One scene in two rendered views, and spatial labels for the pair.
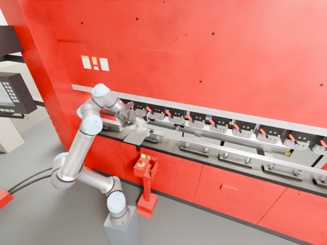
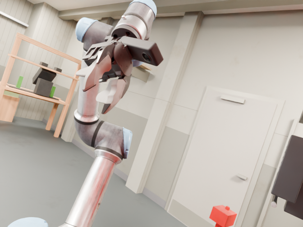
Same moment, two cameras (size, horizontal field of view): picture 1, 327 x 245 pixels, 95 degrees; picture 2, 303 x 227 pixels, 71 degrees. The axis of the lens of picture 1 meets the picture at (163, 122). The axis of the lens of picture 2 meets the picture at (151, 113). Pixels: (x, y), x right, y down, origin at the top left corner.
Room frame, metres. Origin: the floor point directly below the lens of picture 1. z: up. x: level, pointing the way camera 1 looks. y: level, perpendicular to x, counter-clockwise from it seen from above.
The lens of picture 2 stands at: (1.07, -0.16, 1.46)
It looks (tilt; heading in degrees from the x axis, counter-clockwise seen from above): 0 degrees down; 118
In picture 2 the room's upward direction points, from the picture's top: 19 degrees clockwise
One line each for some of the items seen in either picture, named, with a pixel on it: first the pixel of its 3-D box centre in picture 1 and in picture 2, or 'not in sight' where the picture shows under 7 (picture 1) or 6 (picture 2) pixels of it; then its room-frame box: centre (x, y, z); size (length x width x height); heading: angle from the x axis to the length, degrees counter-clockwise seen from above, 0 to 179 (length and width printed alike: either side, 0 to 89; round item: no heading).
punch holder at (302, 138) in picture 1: (296, 137); not in sight; (0.95, -1.08, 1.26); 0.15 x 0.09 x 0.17; 72
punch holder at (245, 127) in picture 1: (243, 127); not in sight; (1.08, -0.70, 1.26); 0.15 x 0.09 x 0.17; 72
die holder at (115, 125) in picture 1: (104, 123); not in sight; (1.56, 0.75, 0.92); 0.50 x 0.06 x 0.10; 72
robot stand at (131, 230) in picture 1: (126, 236); not in sight; (0.54, 0.31, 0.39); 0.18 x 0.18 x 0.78; 78
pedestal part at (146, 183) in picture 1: (147, 186); not in sight; (1.04, 0.17, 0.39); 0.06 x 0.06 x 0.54; 71
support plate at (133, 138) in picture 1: (137, 135); not in sight; (1.25, 0.27, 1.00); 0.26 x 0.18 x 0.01; 162
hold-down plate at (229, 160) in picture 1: (234, 161); not in sight; (1.02, -0.71, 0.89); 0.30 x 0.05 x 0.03; 72
